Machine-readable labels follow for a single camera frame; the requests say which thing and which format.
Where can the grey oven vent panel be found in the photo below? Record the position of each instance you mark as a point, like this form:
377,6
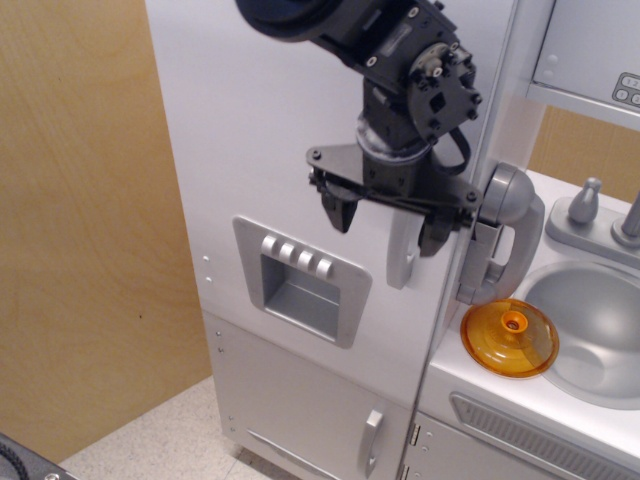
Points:
533,444

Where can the silver fridge door handle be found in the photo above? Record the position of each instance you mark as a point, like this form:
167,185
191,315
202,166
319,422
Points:
403,247

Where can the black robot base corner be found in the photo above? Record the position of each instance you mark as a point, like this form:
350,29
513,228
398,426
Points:
19,462

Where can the orange transparent pot lid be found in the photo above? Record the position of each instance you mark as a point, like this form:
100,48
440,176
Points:
510,338

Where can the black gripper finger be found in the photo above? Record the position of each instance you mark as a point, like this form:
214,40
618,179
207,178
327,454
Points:
340,205
435,232

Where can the white lower freezer door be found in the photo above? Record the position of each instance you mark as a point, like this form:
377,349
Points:
296,415

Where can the silver ice dispenser panel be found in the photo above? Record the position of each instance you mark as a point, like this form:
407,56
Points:
300,284

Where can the grey toy faucet set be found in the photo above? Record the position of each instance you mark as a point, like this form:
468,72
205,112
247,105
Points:
582,223

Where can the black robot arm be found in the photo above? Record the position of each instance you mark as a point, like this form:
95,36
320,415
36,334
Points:
418,90

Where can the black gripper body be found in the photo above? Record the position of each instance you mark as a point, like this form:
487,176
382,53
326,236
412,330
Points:
414,186

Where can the white toy fridge door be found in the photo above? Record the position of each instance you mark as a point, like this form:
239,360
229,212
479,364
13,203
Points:
243,109

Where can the white toy kitchen cabinet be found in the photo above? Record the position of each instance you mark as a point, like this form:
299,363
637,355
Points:
506,38

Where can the grey toy microwave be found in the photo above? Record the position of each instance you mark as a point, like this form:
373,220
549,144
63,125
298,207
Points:
591,49

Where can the grey toy telephone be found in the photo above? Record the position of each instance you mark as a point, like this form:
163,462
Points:
504,240

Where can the silver lower door handle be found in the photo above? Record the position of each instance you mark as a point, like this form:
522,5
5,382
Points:
367,459

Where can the silver toy sink basin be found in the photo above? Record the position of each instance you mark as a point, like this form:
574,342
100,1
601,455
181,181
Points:
595,310

